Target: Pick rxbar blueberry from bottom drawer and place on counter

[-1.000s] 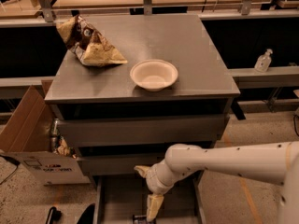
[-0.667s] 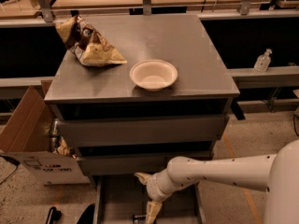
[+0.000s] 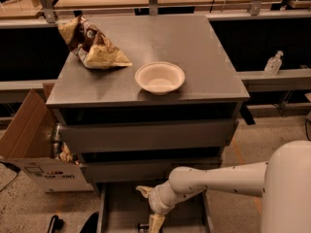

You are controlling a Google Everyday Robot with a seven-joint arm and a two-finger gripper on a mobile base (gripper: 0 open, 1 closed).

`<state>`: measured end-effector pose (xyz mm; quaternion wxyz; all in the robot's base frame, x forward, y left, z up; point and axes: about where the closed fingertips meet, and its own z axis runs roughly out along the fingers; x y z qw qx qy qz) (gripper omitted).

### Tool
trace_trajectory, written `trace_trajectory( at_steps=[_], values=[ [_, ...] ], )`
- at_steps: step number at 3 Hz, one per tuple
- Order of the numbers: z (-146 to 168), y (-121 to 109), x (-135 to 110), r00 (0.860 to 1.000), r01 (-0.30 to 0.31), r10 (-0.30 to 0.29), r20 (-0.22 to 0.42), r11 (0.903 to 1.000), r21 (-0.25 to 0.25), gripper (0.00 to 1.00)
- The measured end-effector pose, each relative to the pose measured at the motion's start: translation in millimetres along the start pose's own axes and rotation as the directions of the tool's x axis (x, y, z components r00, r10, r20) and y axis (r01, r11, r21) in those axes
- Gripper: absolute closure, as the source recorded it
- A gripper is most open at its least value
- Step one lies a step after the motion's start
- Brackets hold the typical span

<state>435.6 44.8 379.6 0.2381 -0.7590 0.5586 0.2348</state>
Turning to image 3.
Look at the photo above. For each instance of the grey open bottom drawer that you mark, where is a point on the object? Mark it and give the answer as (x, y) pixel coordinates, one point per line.
(123, 207)

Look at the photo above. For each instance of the grey top drawer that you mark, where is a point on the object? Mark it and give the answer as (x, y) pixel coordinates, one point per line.
(166, 135)

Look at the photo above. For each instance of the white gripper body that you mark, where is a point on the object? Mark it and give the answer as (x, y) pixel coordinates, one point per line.
(155, 200)

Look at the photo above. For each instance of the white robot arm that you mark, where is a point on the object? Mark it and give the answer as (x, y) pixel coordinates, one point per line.
(283, 183)

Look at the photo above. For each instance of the grey middle drawer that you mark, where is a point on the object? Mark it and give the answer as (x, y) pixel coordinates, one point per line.
(142, 170)

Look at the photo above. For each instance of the crumpled chip bag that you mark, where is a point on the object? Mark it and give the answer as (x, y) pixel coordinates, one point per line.
(94, 49)

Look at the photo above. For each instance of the clear sanitizer pump bottle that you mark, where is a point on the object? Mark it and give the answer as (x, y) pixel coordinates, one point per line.
(274, 63)

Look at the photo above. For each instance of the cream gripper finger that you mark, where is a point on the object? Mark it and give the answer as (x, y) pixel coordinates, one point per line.
(146, 191)
(155, 222)

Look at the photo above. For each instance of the open cardboard box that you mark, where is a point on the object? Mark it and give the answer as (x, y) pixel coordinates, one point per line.
(27, 144)

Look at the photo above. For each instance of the metal railing frame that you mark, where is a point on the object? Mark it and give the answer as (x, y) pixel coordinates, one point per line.
(45, 13)

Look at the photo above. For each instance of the metal can in box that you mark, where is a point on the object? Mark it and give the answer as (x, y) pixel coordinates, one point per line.
(56, 140)

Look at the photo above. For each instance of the black handle object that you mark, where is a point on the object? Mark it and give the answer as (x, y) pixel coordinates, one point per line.
(56, 223)

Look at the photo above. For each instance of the white paper bowl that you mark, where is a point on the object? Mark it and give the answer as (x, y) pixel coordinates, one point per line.
(160, 78)

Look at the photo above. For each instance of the grey drawer cabinet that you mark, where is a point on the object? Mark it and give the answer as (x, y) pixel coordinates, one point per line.
(212, 90)

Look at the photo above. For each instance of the snack bag in box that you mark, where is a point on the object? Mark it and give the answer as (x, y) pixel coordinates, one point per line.
(66, 155)

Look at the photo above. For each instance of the blue rxbar snack bar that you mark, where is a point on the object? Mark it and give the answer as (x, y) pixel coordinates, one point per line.
(143, 228)

